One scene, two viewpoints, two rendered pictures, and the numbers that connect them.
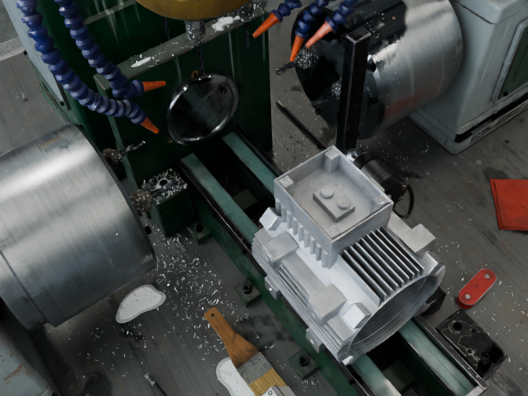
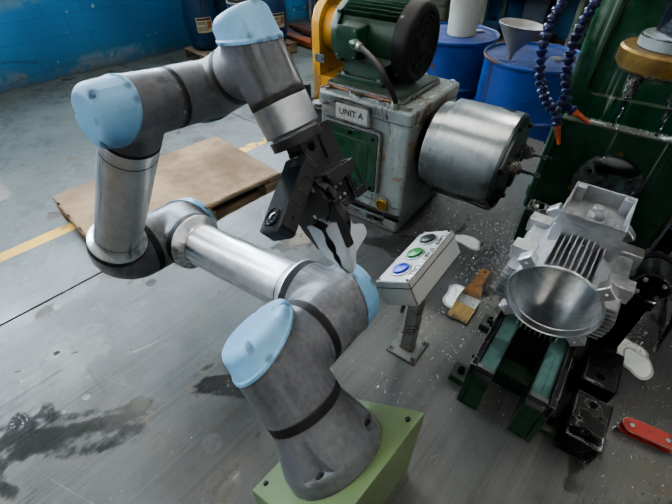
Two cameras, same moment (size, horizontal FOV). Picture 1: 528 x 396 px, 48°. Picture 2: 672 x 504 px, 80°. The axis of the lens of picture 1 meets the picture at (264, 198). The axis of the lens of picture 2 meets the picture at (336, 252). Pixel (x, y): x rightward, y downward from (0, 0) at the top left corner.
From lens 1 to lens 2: 54 cm
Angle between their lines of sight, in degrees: 46
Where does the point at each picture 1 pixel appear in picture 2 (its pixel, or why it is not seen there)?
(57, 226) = (469, 129)
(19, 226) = (458, 117)
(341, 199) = (599, 213)
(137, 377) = not seen: hidden behind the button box
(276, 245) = (540, 217)
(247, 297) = not seen: hidden behind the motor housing
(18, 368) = (399, 179)
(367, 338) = (527, 317)
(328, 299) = (526, 245)
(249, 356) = (473, 296)
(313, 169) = (609, 203)
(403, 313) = (563, 332)
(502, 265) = not seen: outside the picture
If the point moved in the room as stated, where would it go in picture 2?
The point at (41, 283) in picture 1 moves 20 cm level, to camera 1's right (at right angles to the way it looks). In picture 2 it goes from (440, 145) to (491, 186)
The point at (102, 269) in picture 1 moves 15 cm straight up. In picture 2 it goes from (464, 166) to (479, 103)
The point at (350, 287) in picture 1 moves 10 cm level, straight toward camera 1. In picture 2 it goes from (544, 251) to (488, 254)
